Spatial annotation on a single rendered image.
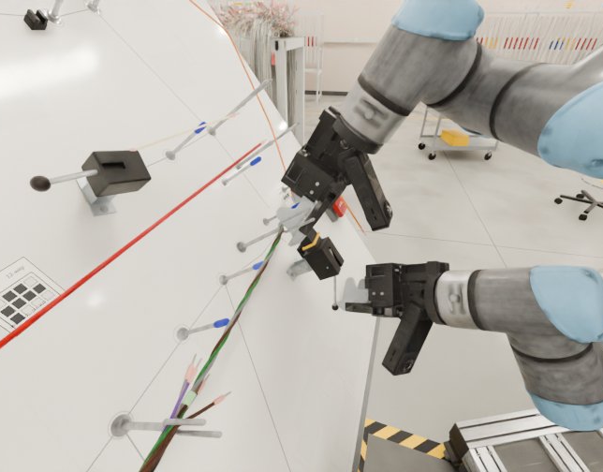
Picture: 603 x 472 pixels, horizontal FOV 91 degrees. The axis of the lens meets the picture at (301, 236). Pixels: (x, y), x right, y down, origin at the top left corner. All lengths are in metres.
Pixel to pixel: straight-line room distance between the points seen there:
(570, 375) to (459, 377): 1.45
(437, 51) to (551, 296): 0.26
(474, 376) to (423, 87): 1.69
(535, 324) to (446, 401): 1.41
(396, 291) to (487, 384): 1.48
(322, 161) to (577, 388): 0.38
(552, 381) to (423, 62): 0.36
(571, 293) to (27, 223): 0.51
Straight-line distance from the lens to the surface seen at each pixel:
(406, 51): 0.36
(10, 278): 0.35
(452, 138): 4.57
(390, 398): 1.70
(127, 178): 0.34
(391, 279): 0.47
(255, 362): 0.46
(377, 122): 0.37
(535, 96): 0.34
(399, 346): 0.48
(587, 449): 1.70
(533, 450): 1.58
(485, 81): 0.39
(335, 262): 0.51
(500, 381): 1.96
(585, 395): 0.46
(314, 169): 0.40
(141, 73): 0.55
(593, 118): 0.31
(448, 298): 0.42
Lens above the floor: 1.47
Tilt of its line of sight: 35 degrees down
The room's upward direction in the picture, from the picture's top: straight up
